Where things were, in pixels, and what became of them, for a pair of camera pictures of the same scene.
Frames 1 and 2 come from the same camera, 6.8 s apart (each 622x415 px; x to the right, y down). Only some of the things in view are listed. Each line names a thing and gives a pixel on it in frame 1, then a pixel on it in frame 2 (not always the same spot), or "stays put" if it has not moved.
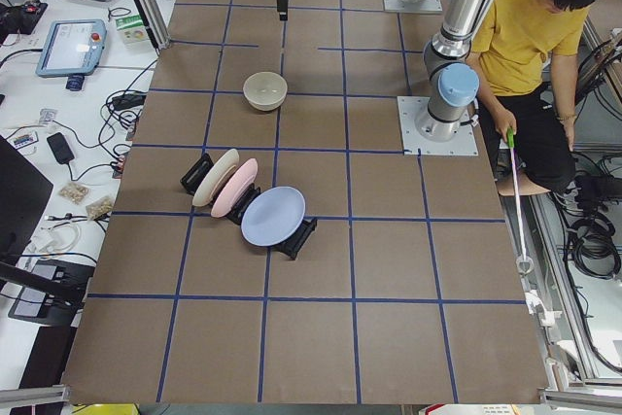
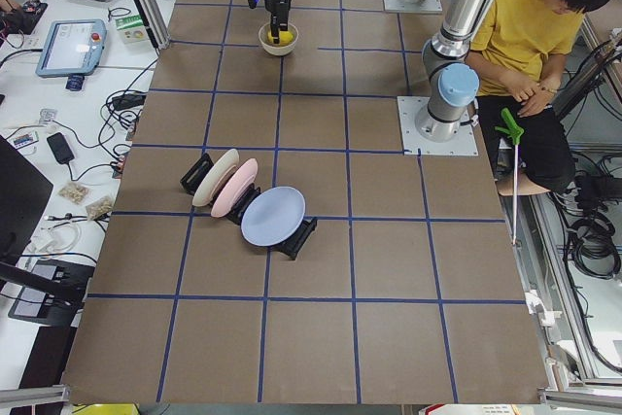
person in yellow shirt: x=524 y=56 stays put
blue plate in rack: x=272 y=215 stays put
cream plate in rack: x=213 y=177 stays put
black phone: x=60 y=148 stays put
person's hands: x=502 y=118 → x=535 y=96
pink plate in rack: x=234 y=188 stays put
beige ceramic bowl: x=264 y=90 → x=275 y=49
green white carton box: x=133 y=32 stays put
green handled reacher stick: x=525 y=264 → x=515 y=130
